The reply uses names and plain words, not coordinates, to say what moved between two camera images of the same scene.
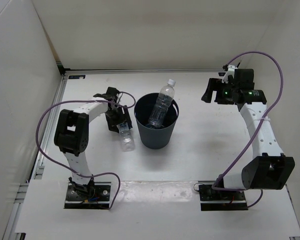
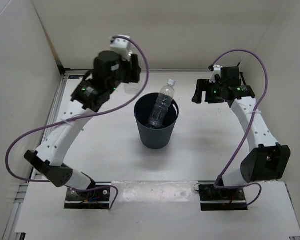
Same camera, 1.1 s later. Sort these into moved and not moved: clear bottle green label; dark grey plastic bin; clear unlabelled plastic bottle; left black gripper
Moved: clear bottle green label; left black gripper
Not moved: clear unlabelled plastic bottle; dark grey plastic bin
